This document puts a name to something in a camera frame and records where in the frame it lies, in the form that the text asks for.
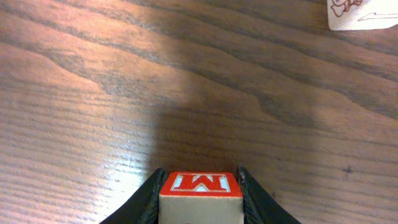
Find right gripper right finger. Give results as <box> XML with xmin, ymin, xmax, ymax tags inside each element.
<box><xmin>237</xmin><ymin>166</ymin><xmax>301</xmax><ymax>224</ymax></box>

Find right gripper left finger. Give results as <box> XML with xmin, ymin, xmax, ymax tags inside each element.
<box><xmin>100</xmin><ymin>168</ymin><xmax>169</xmax><ymax>224</ymax></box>

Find white ladybug block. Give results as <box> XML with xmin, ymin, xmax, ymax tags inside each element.
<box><xmin>159</xmin><ymin>172</ymin><xmax>244</xmax><ymax>224</ymax></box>

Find yellow block letter O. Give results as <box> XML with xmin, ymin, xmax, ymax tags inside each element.
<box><xmin>327</xmin><ymin>0</ymin><xmax>397</xmax><ymax>31</ymax></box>

